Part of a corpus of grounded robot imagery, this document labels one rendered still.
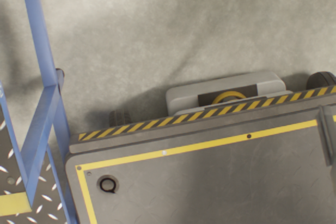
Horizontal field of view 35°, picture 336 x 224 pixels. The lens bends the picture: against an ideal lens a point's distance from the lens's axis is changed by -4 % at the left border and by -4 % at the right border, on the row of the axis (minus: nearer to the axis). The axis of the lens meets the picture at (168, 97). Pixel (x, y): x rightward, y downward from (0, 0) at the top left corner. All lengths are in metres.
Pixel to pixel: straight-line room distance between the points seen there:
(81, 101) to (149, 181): 0.35
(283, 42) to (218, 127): 0.39
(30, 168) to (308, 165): 0.55
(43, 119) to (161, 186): 0.26
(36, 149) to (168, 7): 0.54
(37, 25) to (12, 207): 0.50
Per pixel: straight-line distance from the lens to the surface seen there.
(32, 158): 0.83
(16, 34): 1.29
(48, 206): 0.98
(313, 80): 1.30
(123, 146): 1.00
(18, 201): 0.75
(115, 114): 1.22
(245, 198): 1.09
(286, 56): 1.35
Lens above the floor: 1.24
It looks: 70 degrees down
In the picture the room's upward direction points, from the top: 164 degrees clockwise
